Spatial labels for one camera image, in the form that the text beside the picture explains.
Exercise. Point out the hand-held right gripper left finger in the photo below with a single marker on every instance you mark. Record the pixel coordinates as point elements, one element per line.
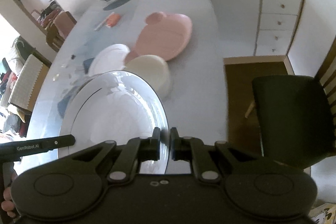
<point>158,140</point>

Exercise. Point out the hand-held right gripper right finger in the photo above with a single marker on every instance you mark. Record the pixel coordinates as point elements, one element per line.
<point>173,145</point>

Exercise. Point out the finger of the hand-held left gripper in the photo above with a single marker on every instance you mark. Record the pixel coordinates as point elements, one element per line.
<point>63,140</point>

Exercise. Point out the stainless steel bowl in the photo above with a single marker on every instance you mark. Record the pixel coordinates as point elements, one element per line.
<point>113,113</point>

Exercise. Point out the cream bowl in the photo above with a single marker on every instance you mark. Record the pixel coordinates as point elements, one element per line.
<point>147,69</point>

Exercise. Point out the white plate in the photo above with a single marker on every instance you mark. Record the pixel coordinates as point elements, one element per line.
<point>107,58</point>

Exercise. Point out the pink plate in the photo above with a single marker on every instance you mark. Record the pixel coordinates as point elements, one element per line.
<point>162,40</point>

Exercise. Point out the person's left hand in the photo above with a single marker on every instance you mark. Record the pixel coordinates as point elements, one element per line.
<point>6,205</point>

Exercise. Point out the sofa with white cover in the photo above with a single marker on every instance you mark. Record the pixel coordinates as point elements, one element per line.
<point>26,77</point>

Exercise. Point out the wooden chair with dark seat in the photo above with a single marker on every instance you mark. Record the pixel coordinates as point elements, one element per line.
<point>283,113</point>

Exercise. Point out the pink towel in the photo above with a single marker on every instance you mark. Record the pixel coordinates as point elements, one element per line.
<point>65,23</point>

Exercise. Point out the orange tape measure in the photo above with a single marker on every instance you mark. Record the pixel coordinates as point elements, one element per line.
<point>113,19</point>

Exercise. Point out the blue printed table mat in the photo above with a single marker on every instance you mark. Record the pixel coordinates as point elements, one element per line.
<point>116,3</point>

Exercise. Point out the white drawer cabinet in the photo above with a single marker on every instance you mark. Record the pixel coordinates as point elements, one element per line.
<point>231,3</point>

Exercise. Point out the yellow cartoon box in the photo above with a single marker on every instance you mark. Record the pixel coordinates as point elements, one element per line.
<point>324,214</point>

